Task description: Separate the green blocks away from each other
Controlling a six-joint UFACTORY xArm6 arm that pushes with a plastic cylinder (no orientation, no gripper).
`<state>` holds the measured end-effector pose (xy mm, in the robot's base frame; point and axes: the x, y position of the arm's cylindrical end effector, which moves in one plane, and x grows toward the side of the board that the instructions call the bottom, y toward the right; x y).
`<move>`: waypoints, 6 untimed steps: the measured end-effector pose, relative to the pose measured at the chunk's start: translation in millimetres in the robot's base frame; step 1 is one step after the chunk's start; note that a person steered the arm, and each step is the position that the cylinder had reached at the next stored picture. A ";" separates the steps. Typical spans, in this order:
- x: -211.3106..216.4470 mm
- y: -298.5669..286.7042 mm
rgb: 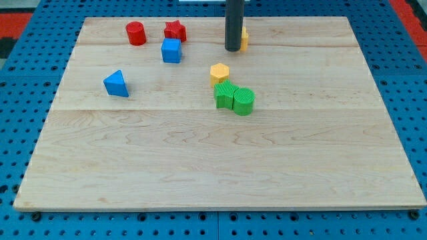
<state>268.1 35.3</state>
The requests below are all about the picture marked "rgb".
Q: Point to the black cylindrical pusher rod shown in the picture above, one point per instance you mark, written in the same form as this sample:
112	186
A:
233	25

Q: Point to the yellow block behind rod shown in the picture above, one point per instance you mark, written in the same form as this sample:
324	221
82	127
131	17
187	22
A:
244	39

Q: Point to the red star block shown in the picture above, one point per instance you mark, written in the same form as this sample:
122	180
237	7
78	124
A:
175	30

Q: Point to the yellow hexagon block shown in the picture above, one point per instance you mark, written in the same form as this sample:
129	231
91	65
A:
218	73

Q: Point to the blue cube block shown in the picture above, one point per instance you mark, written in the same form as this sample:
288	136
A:
171	50

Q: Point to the green star block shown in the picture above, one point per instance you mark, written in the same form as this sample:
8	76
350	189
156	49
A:
223	94

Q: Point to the green cylinder block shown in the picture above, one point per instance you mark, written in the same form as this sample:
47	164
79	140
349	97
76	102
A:
243	101

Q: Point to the red cylinder block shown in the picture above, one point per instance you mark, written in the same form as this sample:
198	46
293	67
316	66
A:
135	33

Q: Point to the light wooden board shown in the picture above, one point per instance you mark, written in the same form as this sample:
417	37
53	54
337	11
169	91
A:
319	137

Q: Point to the blue triangle block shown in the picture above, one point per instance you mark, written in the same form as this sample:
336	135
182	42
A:
115	84

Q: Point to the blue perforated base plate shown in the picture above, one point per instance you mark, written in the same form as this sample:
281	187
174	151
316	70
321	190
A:
33	69

